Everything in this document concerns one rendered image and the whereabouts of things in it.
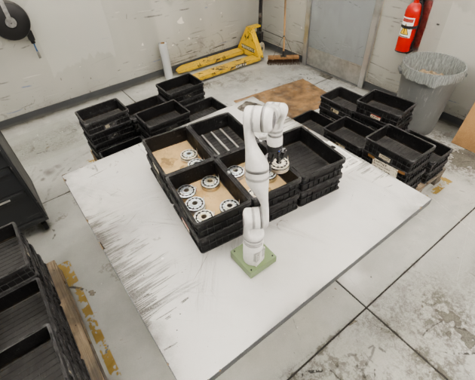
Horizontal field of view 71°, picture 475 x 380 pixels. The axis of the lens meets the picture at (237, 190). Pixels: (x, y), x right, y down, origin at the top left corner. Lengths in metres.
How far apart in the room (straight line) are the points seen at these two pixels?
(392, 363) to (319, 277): 0.86
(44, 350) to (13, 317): 0.40
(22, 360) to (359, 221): 1.76
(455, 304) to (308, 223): 1.22
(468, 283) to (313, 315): 1.10
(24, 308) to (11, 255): 0.34
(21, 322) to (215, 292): 1.12
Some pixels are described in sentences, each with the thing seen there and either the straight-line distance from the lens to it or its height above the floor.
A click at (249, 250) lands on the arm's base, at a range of 1.49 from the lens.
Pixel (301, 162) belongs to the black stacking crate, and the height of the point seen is 0.83.
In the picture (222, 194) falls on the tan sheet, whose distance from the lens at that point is 1.77.
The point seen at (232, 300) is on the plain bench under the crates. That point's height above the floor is 0.70.
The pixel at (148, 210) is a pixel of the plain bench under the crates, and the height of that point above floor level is 0.70.
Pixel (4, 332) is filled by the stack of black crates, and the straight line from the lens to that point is 2.25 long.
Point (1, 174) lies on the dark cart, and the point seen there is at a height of 0.65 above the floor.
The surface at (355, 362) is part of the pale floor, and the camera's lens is 2.25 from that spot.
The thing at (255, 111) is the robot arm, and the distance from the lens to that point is 1.15.
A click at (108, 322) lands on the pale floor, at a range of 2.45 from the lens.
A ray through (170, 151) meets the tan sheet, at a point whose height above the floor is 0.83.
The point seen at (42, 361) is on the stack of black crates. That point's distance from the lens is 1.92.
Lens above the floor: 2.06
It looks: 43 degrees down
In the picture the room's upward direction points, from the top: 3 degrees counter-clockwise
